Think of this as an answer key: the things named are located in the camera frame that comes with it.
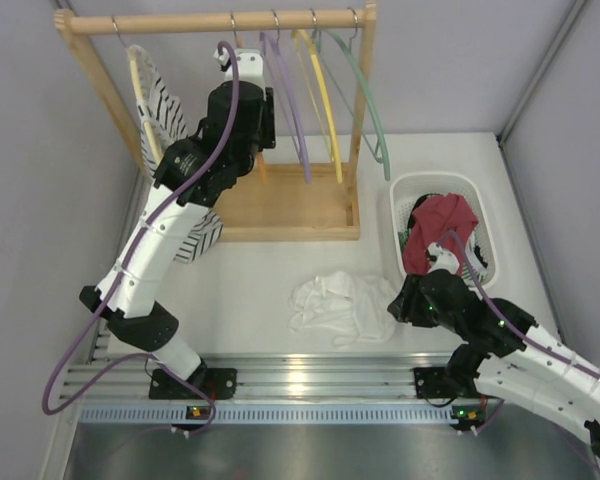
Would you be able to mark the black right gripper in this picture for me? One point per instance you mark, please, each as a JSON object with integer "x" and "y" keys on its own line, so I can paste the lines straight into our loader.
{"x": 404, "y": 301}

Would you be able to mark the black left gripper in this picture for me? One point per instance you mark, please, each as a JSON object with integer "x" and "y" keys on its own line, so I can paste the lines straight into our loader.
{"x": 268, "y": 118}

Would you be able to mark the orange plastic hanger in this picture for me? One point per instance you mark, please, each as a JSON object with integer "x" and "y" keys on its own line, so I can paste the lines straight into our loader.
{"x": 260, "y": 162}

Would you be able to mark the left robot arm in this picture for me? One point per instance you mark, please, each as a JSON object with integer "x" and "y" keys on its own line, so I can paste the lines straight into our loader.
{"x": 193, "y": 173}

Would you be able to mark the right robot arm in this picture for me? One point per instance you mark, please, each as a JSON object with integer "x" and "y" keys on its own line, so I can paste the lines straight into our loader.
{"x": 504, "y": 353}

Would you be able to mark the purple plastic hanger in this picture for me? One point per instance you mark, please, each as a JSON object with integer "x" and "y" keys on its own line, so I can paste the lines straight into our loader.
{"x": 300, "y": 140}

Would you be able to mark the yellow plastic hanger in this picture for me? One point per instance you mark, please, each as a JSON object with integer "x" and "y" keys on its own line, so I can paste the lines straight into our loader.
{"x": 321, "y": 101}

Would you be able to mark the black white striped tank top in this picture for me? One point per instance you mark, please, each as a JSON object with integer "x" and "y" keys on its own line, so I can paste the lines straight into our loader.
{"x": 170, "y": 126}

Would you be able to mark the green plastic hanger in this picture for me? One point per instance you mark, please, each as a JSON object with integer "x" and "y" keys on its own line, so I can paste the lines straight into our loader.
{"x": 379, "y": 150}

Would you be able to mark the cream plastic hanger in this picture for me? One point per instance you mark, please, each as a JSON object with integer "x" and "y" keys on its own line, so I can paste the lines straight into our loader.
{"x": 141, "y": 77}

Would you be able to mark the wooden clothes rack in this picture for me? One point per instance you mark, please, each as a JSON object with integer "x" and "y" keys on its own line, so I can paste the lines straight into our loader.
{"x": 286, "y": 208}

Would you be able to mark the red garment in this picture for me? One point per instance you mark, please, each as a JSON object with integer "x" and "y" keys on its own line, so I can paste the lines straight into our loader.
{"x": 440, "y": 220}

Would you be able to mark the white perforated laundry basket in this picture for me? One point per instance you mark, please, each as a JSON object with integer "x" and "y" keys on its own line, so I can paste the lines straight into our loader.
{"x": 406, "y": 189}

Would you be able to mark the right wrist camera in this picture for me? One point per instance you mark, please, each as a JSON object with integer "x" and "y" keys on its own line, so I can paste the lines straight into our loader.
{"x": 441, "y": 259}

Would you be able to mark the grey slotted cable duct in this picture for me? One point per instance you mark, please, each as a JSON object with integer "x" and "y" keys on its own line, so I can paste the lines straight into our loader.
{"x": 278, "y": 414}

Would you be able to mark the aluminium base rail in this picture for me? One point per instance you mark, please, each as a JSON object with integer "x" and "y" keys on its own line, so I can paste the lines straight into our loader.
{"x": 294, "y": 378}

